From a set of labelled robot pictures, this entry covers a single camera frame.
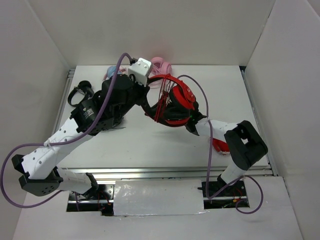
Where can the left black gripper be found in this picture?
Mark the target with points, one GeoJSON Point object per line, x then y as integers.
{"type": "Point", "coordinates": [143, 90]}

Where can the red black headphones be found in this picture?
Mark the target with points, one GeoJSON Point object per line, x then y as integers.
{"type": "Point", "coordinates": [175, 102]}

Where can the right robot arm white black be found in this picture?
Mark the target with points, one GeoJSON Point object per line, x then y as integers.
{"type": "Point", "coordinates": [245, 146]}

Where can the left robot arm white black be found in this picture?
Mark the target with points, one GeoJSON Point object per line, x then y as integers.
{"type": "Point", "coordinates": [40, 173]}

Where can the pink blue cat headphones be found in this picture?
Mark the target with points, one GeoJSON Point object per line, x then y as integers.
{"type": "Point", "coordinates": [112, 70]}

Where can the black gaming headset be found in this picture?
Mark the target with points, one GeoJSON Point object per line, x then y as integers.
{"type": "Point", "coordinates": [119, 125]}

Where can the silver foil sheet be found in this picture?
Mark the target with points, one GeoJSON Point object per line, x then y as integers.
{"type": "Point", "coordinates": [158, 198]}

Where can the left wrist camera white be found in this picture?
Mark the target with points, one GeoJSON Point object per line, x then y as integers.
{"type": "Point", "coordinates": [141, 70]}

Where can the aluminium front rail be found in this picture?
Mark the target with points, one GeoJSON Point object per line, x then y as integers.
{"type": "Point", "coordinates": [108, 174]}

